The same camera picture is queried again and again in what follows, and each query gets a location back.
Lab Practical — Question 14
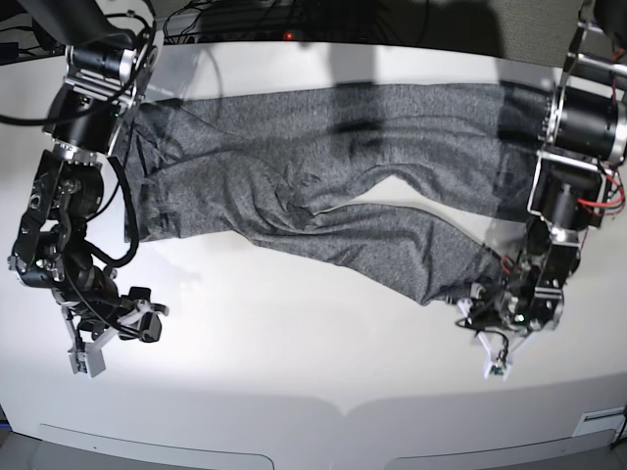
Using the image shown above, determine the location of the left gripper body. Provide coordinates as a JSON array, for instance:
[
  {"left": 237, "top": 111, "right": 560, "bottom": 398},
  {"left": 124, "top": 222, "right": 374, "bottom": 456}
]
[{"left": 459, "top": 277, "right": 563, "bottom": 337}]

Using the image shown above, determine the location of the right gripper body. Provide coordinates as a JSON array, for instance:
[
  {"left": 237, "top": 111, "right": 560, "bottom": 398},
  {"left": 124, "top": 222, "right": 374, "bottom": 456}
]
[{"left": 58, "top": 273, "right": 140, "bottom": 343}]

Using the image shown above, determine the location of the grey long-sleeve T-shirt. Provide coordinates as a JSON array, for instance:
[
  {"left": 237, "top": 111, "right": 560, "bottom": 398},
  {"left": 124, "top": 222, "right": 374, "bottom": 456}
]
[{"left": 116, "top": 83, "right": 547, "bottom": 305}]

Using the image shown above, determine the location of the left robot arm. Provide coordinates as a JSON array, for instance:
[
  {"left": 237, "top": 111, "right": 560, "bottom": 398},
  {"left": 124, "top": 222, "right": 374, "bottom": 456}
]
[{"left": 456, "top": 1, "right": 626, "bottom": 347}]

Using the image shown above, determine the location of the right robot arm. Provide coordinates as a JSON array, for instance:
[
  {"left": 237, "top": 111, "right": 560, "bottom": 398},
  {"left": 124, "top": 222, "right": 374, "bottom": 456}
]
[{"left": 2, "top": 1, "right": 167, "bottom": 346}]

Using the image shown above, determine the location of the black power strip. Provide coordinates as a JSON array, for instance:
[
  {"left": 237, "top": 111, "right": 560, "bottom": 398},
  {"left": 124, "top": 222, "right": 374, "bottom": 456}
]
[{"left": 185, "top": 26, "right": 344, "bottom": 45}]

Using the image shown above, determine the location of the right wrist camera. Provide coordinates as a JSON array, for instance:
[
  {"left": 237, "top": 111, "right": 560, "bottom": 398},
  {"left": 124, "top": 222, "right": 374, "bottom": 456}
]
[{"left": 68, "top": 344, "right": 106, "bottom": 378}]

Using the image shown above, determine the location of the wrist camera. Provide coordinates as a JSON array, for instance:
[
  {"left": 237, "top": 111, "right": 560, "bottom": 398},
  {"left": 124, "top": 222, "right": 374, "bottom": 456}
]
[
  {"left": 68, "top": 344, "right": 106, "bottom": 378},
  {"left": 482, "top": 351, "right": 512, "bottom": 380}
]

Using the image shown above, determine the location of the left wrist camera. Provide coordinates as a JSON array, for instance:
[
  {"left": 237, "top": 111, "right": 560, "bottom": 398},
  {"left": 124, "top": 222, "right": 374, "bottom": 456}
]
[{"left": 482, "top": 351, "right": 512, "bottom": 380}]

